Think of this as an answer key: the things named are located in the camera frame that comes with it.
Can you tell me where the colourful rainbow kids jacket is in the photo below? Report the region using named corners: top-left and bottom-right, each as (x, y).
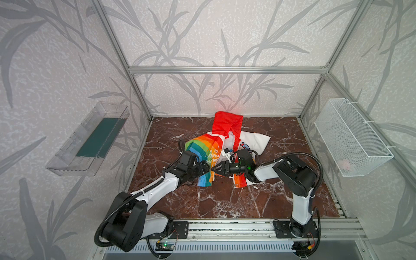
top-left (184, 111), bottom-right (271, 189)

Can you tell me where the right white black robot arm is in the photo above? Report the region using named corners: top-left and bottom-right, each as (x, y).
top-left (211, 149), bottom-right (323, 238)

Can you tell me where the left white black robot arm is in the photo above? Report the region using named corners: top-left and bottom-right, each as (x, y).
top-left (94, 151), bottom-right (210, 252)

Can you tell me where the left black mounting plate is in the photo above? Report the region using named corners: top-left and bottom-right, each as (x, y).
top-left (148, 221), bottom-right (190, 239)

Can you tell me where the black mounting plate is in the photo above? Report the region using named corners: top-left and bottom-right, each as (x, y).
top-left (148, 221), bottom-right (190, 239)
top-left (273, 219), bottom-right (320, 239)

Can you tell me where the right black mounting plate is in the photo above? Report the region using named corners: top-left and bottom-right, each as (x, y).
top-left (273, 219), bottom-right (320, 239)

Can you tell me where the left green circuit board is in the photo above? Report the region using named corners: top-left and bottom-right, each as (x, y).
top-left (156, 241), bottom-right (176, 251)

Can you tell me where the pink object in basket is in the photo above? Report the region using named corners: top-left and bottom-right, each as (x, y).
top-left (338, 159), bottom-right (352, 171)

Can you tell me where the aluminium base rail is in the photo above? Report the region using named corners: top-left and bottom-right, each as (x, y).
top-left (94, 218), bottom-right (371, 243)

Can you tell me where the right circuit board with wires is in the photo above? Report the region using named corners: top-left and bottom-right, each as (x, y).
top-left (292, 241), bottom-right (315, 256)

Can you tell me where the clear plastic wall tray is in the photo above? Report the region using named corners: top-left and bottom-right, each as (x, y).
top-left (46, 101), bottom-right (130, 177)

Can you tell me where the aluminium frame of enclosure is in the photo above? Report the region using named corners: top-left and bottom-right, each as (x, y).
top-left (90, 0), bottom-right (416, 186)

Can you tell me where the white wire mesh basket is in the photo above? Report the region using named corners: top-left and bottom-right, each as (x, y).
top-left (314, 99), bottom-right (394, 177)

